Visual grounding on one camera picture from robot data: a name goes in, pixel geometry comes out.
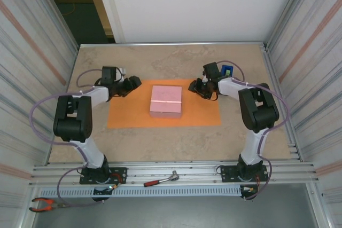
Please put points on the orange wrapping paper sheet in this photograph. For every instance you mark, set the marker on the orange wrapping paper sheet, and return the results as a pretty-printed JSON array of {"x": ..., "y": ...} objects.
[{"x": 128, "y": 110}]

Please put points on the pink gift box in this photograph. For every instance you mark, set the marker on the pink gift box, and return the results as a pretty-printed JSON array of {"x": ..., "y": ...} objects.
[{"x": 165, "y": 101}]

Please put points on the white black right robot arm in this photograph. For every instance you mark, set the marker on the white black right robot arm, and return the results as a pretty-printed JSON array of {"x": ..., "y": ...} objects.
[{"x": 259, "y": 110}]

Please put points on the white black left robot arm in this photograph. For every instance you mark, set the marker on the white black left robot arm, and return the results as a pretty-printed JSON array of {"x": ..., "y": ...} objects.
[{"x": 72, "y": 116}]

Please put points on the blue tape dispenser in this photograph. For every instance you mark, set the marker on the blue tape dispenser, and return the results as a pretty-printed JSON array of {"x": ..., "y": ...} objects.
[{"x": 227, "y": 71}]

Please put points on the thin aluminium table edge rail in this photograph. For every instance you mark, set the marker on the thin aluminium table edge rail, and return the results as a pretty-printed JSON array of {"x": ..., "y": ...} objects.
[{"x": 173, "y": 43}]

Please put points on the aluminium side rail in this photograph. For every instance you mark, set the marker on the aluminium side rail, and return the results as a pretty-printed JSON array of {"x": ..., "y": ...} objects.
[{"x": 273, "y": 78}]

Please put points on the white door frame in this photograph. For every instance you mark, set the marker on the white door frame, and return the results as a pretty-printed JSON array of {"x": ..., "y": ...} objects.
[{"x": 109, "y": 6}]

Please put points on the wide aluminium mounting rail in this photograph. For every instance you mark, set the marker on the wide aluminium mounting rail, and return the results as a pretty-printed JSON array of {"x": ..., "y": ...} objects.
[{"x": 149, "y": 169}]

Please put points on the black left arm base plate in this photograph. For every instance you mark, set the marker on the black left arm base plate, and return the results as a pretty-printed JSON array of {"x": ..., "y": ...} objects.
[{"x": 120, "y": 170}]

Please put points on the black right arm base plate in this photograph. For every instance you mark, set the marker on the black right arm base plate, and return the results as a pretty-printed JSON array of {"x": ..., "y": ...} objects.
[{"x": 227, "y": 170}]

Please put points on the aluminium corner post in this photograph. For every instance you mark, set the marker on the aluminium corner post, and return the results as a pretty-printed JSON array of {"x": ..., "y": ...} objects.
[
  {"x": 288, "y": 11},
  {"x": 56, "y": 11}
]

